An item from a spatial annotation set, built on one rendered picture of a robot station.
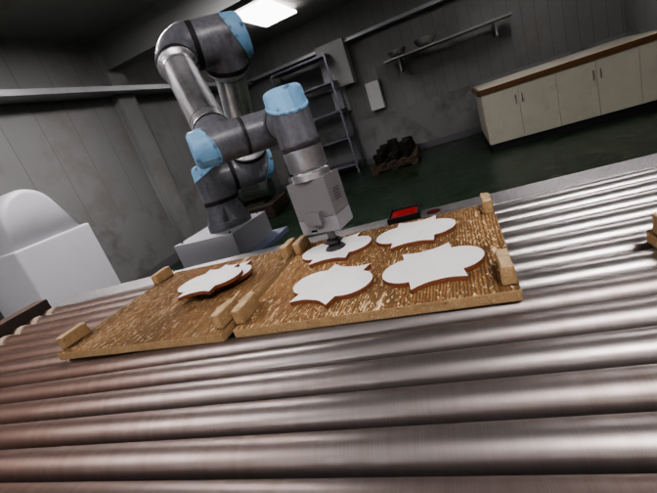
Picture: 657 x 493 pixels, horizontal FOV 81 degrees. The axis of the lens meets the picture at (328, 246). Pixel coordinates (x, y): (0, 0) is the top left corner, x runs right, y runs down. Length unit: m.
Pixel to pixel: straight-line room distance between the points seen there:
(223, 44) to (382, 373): 0.89
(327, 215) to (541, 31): 7.80
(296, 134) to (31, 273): 3.40
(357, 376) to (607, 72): 6.00
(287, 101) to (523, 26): 7.74
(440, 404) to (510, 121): 5.79
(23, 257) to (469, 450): 3.77
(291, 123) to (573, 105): 5.66
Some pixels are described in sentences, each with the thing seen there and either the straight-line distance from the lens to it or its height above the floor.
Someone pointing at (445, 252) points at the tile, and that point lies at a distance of 0.61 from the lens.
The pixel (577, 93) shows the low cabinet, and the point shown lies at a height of 0.46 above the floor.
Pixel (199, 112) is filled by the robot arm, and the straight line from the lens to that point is 0.85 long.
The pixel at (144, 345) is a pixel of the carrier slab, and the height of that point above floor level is 0.93.
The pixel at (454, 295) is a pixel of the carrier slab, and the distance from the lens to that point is 0.51.
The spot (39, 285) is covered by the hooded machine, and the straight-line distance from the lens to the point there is 3.94.
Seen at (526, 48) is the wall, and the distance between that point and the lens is 8.33.
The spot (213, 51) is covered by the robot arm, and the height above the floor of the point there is 1.42.
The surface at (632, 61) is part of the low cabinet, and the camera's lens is 6.35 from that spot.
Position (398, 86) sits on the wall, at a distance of 8.30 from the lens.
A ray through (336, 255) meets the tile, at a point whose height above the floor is 0.94.
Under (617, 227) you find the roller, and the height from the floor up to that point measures 0.92.
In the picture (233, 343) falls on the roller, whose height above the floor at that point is 0.92.
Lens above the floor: 1.18
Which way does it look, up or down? 17 degrees down
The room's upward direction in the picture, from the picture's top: 19 degrees counter-clockwise
